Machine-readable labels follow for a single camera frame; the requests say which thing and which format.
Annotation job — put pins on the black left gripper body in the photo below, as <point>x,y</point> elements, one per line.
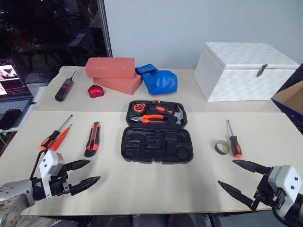
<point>60,184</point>

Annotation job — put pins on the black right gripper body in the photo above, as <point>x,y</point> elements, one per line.
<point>265,194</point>

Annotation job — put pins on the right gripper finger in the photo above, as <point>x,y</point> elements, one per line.
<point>253,166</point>
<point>236,194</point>

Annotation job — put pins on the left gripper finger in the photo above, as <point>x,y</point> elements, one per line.
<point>85,184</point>
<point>78,164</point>

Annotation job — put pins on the black tool case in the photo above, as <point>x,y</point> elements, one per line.
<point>142,145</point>

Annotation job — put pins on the orange black utility knife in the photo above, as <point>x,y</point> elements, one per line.
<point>92,142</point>

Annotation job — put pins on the black orange short screwdriver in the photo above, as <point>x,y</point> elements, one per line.
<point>235,146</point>

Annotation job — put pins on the orange test pen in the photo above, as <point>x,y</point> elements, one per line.
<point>59,139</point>

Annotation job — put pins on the black orange long screwdriver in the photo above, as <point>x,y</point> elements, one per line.
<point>50,140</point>

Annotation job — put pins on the grey tape roll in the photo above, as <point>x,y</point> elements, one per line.
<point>216,147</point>

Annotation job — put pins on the red heart-shaped box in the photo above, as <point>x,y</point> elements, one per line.
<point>95,91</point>

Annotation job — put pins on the brown blue cardboard box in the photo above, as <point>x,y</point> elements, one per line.
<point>290,99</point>

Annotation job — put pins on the black red screwdriver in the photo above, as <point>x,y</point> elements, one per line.
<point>64,88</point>

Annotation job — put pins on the orange black tape measure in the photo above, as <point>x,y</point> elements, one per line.
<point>138,108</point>

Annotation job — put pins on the black smartphone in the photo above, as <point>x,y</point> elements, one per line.
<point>9,118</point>

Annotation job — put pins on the white woven storage box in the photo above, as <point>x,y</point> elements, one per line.
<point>236,80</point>

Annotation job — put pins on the pink foam brick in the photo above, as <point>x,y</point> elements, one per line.
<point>120,84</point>
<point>109,67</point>

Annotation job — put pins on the open laptop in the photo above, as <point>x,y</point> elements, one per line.
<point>11,82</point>

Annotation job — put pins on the blue bag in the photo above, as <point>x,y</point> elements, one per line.
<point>161,81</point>

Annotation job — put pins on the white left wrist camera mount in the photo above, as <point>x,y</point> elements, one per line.
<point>48,163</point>

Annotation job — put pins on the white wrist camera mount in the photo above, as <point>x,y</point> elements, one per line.
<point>287,177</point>
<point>48,163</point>

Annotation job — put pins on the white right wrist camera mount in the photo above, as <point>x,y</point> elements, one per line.
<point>287,177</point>

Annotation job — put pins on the metal window frame post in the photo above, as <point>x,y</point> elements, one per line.
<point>105,28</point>

